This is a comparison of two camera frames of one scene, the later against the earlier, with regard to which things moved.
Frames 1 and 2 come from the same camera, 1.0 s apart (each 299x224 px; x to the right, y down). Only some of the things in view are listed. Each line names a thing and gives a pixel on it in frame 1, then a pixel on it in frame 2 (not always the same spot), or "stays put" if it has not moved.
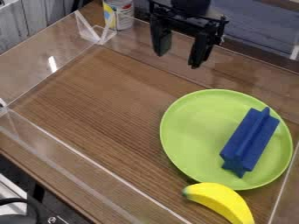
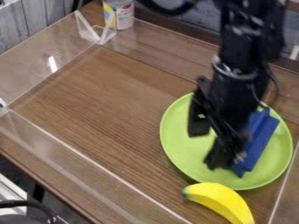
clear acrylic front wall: [56, 183] stays put
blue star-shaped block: [248, 137] stays put
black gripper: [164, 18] to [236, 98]
